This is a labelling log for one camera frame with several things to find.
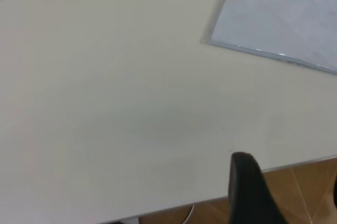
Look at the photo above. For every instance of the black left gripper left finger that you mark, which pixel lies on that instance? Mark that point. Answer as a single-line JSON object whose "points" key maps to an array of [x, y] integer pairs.
{"points": [[245, 189]]}

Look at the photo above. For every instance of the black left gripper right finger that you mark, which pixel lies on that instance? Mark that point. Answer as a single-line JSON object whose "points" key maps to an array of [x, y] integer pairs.
{"points": [[335, 192]]}

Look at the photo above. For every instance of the white paper sheets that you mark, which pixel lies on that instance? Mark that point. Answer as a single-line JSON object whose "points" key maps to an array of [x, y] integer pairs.
{"points": [[279, 15]]}

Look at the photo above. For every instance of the transparent zip bag red zipper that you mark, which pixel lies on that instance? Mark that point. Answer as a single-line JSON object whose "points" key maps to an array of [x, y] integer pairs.
{"points": [[276, 10]]}

